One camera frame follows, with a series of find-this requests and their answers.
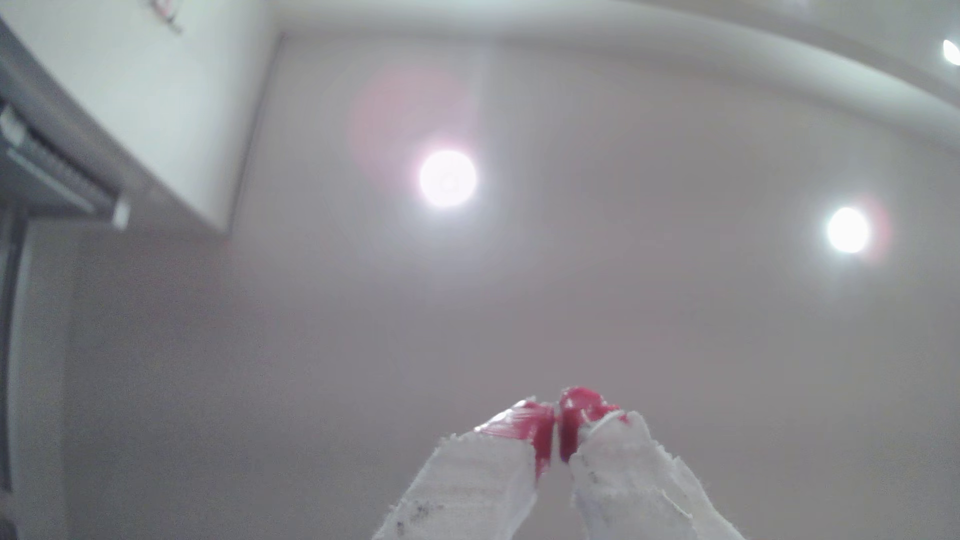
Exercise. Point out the grey wall air conditioner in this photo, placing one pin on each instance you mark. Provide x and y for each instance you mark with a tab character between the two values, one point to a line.
45	165

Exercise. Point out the round ceiling light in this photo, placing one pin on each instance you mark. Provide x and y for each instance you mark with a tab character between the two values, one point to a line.
448	178
848	229
952	52

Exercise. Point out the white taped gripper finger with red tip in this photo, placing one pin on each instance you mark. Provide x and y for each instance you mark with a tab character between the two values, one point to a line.
630	487
472	480

